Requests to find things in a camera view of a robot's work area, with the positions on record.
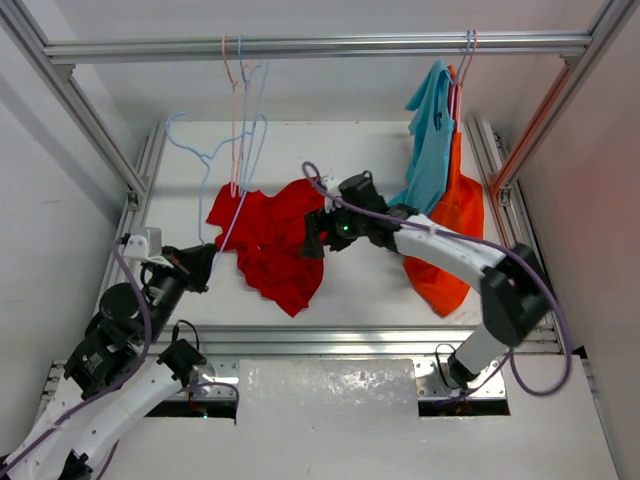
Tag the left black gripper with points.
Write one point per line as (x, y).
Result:
(189, 268)

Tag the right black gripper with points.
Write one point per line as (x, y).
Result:
(321, 221)

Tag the red t shirt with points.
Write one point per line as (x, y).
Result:
(267, 234)

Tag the blue wire hanger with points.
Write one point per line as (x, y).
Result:
(206, 160)
(250, 115)

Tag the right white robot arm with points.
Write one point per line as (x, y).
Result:
(513, 293)

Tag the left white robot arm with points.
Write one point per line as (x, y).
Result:
(110, 381)

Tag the light blue t shirt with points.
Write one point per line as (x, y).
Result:
(431, 128)

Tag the pink hanger holding shirt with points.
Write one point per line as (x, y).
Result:
(460, 91)

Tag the blue hanger holding shirt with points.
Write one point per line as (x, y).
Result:
(460, 73)

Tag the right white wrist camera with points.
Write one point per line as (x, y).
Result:
(328, 187)

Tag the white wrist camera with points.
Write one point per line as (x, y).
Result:
(144, 245)
(328, 187)

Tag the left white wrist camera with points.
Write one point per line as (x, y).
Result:
(144, 245)

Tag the aluminium front rail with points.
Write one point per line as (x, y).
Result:
(341, 341)

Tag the aluminium rail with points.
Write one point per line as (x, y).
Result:
(341, 341)
(298, 47)

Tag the aluminium left frame post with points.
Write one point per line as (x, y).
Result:
(22, 28)

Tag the aluminium frame post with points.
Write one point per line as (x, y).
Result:
(605, 27)
(22, 28)

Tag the pink wire hanger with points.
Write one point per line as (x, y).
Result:
(240, 84)

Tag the aluminium top rail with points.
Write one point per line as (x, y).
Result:
(298, 47)

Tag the orange diagonal frame bar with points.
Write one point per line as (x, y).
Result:
(536, 130)

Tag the aluminium right frame post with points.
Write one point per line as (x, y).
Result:
(605, 27)

